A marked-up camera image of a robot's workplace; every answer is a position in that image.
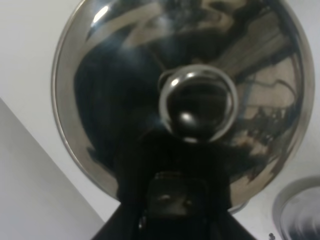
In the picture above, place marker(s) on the near stainless steel saucer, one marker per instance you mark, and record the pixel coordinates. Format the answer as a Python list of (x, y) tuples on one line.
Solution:
[(296, 210)]

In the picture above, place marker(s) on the stainless steel teapot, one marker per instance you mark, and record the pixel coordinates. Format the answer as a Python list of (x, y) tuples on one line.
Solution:
[(217, 90)]

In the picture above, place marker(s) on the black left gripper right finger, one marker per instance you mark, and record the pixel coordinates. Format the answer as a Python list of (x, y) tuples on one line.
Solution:
[(208, 216)]

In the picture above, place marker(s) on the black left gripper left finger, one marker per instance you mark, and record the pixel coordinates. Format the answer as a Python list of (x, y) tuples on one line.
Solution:
[(154, 219)]

